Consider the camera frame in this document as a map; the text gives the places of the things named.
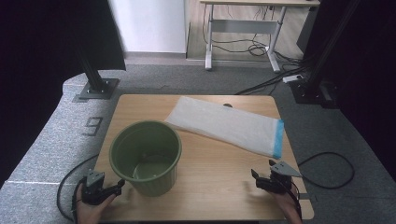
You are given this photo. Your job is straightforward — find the black metal stand grey base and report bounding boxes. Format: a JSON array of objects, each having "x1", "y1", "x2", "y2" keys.
[{"x1": 73, "y1": 40, "x2": 120, "y2": 101}]

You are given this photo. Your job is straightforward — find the white plastic bag blue band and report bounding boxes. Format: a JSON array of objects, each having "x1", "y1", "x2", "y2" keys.
[{"x1": 163, "y1": 95, "x2": 285, "y2": 161}]

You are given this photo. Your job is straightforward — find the person's left hand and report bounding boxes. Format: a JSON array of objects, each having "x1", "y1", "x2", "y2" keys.
[{"x1": 75, "y1": 183, "x2": 118, "y2": 224}]

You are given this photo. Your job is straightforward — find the right hand-held gripper black cable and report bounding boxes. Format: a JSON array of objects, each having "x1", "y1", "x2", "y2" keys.
[{"x1": 279, "y1": 178, "x2": 304, "y2": 219}]

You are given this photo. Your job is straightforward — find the hand-held gripper black cable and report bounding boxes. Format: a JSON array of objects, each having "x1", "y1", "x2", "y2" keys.
[
  {"x1": 56, "y1": 153, "x2": 100, "y2": 222},
  {"x1": 279, "y1": 178, "x2": 304, "y2": 219}
]

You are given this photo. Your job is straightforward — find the green plastic bin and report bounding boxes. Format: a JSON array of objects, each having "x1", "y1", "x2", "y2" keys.
[{"x1": 108, "y1": 119, "x2": 183, "y2": 198}]

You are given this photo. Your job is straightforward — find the white power strip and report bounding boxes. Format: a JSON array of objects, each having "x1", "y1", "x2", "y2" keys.
[{"x1": 282, "y1": 74, "x2": 304, "y2": 84}]

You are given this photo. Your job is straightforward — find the grey tape piece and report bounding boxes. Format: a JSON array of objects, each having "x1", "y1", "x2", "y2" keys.
[{"x1": 297, "y1": 192, "x2": 318, "y2": 202}]

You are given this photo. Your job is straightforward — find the bundle of black floor cables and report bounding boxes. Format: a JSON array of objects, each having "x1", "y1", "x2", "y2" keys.
[{"x1": 202, "y1": 4, "x2": 314, "y2": 96}]

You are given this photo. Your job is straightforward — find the person's right hand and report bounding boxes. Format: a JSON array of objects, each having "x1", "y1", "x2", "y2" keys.
[{"x1": 270, "y1": 186, "x2": 304, "y2": 224}]

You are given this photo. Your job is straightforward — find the black curtain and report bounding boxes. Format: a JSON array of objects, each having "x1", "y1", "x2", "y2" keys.
[
  {"x1": 295, "y1": 0, "x2": 396, "y2": 174},
  {"x1": 0, "y1": 0, "x2": 127, "y2": 189}
]

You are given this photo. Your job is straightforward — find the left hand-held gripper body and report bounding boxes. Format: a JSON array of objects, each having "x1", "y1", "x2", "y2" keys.
[{"x1": 79, "y1": 169, "x2": 110, "y2": 206}]

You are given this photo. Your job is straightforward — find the black cable loop on floor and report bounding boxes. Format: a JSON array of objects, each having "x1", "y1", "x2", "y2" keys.
[{"x1": 297, "y1": 151, "x2": 356, "y2": 190}]

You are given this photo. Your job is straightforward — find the white desk with metal legs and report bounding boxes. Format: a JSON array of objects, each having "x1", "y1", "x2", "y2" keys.
[{"x1": 199, "y1": 0, "x2": 321, "y2": 74}]

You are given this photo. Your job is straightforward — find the left hand-held gripper black cable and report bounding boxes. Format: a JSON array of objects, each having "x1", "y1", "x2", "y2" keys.
[{"x1": 56, "y1": 153, "x2": 100, "y2": 222}]

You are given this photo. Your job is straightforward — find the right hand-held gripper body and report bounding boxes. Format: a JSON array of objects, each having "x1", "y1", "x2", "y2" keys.
[{"x1": 258, "y1": 161, "x2": 303, "y2": 195}]

